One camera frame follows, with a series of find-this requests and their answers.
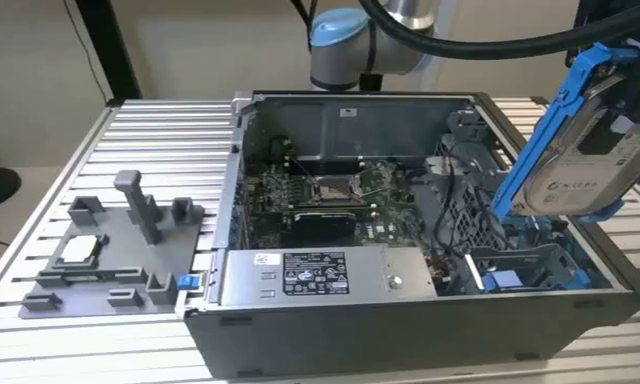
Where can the green motherboard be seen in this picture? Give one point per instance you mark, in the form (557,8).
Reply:
(395,228)

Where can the black graphics card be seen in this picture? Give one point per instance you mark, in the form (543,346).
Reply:
(321,226)

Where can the silver power supply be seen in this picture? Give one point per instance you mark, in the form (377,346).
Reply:
(321,276)

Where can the thin metal locking lever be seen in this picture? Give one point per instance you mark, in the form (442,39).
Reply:
(306,168)

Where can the dark grey PC case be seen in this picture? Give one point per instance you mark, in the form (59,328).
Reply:
(385,336)

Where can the grey parts rack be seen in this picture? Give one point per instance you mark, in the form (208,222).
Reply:
(118,256)

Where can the silver CPU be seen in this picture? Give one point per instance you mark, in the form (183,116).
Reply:
(78,249)

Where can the black upright post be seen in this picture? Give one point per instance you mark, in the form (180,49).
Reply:
(112,52)

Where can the green RAM stick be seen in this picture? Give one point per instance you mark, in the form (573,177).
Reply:
(94,274)

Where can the blue case latch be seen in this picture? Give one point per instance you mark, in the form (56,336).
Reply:
(187,281)

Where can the CPU socket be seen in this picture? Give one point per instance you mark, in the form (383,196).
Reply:
(335,187)

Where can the metal disk cage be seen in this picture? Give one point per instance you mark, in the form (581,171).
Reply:
(473,200)

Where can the white case sticker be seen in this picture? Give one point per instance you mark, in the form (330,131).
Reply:
(349,112)

